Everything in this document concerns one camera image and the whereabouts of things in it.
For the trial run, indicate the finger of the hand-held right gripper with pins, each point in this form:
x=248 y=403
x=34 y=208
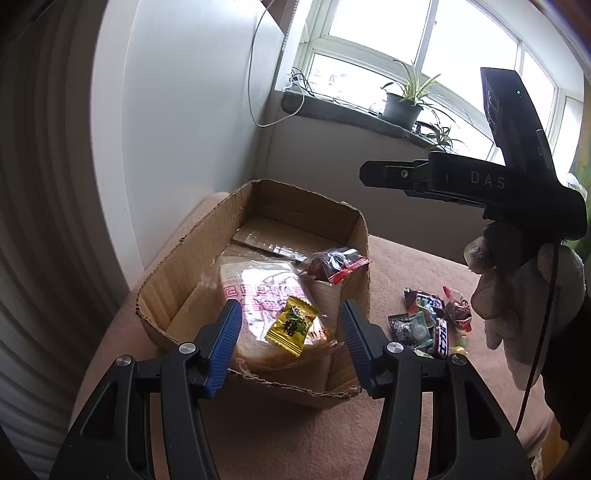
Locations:
x=443 y=196
x=392 y=174

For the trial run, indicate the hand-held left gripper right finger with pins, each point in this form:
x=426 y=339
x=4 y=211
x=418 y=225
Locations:
x=355 y=341

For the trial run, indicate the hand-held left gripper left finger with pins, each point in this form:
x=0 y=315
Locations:
x=224 y=346

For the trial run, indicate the green round candy packet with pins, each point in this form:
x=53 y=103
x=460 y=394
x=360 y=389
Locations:
x=418 y=330

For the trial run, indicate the yellow candy packet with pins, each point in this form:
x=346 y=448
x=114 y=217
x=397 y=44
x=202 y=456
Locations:
x=292 y=326

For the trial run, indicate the cardboard box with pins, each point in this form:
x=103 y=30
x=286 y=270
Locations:
x=184 y=286

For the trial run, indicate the dark striped chocolate bar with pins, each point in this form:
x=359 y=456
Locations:
x=425 y=302
x=442 y=339

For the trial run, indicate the person's right hand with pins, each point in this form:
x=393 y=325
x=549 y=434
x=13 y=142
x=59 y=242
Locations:
x=508 y=295

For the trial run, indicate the small grey candy packet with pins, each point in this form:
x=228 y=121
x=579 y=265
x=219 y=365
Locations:
x=398 y=325

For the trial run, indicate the bagged sliced bread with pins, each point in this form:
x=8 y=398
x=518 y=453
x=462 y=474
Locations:
x=258 y=295

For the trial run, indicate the small leafy plant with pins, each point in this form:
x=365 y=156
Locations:
x=438 y=134

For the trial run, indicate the potted spider plant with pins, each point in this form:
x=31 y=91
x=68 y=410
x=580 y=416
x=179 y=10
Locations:
x=406 y=101

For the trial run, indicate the clear bag with red zip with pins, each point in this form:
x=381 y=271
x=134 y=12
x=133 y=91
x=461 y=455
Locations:
x=334 y=265

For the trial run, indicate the small yellow-green candy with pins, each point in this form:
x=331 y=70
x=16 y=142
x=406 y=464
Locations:
x=458 y=345

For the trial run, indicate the red snack packet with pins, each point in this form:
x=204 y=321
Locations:
x=458 y=310

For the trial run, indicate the window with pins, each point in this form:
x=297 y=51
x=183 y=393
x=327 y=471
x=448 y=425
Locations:
x=415 y=41

